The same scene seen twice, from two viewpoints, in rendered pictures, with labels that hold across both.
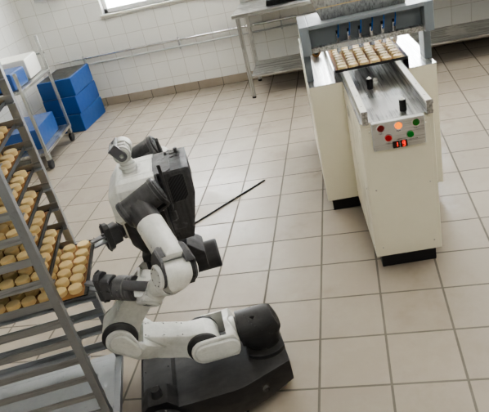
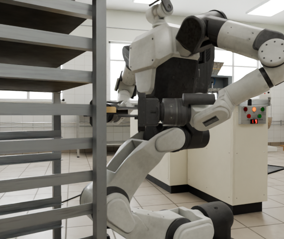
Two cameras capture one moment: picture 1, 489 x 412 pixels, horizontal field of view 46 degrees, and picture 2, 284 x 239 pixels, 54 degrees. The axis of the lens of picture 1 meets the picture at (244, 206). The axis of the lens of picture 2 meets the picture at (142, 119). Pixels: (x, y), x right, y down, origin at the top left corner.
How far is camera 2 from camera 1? 1.75 m
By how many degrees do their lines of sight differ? 38
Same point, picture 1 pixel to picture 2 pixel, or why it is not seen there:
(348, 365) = not seen: outside the picture
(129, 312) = (127, 175)
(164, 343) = (148, 225)
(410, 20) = (218, 85)
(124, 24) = not seen: hidden behind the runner
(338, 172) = (178, 166)
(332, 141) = not seen: hidden behind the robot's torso
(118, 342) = (116, 206)
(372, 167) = (236, 135)
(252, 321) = (218, 211)
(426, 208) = (261, 170)
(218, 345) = (199, 229)
